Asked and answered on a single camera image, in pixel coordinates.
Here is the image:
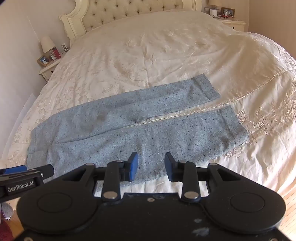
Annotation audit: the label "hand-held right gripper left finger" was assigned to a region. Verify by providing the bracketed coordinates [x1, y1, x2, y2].
[56, 152, 139, 202]

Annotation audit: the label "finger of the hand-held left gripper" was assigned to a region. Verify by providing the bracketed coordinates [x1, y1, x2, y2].
[0, 165, 28, 175]
[38, 164, 55, 183]

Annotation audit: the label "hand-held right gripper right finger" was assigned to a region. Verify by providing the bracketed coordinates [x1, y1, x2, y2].
[164, 152, 245, 203]

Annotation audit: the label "blue-grey speckled pants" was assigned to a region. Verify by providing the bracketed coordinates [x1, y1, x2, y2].
[26, 74, 250, 193]

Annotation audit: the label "dark red cloth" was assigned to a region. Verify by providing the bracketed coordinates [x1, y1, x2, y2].
[0, 217, 18, 241]

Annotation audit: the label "cream nightstand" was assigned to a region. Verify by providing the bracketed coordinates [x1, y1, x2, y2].
[217, 17, 247, 33]
[38, 57, 62, 83]

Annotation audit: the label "cream embroidered bedspread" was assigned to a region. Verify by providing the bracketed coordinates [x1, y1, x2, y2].
[1, 10, 296, 200]

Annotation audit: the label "white shade table lamp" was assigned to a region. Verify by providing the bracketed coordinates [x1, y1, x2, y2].
[40, 36, 55, 57]
[208, 0, 223, 10]

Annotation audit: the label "cream tufted headboard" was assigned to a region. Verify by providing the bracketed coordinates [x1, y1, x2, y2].
[59, 0, 203, 42]

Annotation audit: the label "wooden photo frame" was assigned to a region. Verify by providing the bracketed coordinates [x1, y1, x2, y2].
[221, 7, 235, 18]
[37, 55, 52, 68]

